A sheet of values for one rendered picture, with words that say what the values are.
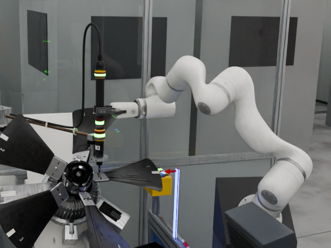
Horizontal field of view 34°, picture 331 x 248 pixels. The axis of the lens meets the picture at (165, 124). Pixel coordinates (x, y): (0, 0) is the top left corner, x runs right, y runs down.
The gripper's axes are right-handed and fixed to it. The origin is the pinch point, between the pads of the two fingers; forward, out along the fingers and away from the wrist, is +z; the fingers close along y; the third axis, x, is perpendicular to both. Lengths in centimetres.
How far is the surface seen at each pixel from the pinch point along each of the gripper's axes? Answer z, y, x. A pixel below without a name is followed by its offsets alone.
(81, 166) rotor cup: 8.1, -3.5, -22.1
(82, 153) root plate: 5.6, 5.8, -19.6
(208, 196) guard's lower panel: -85, 70, -72
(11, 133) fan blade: 33.8, 11.2, -10.6
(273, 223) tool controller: -37, -75, -21
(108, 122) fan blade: -6.3, 10.8, -8.0
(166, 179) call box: -38, 21, -40
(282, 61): -129, 70, 10
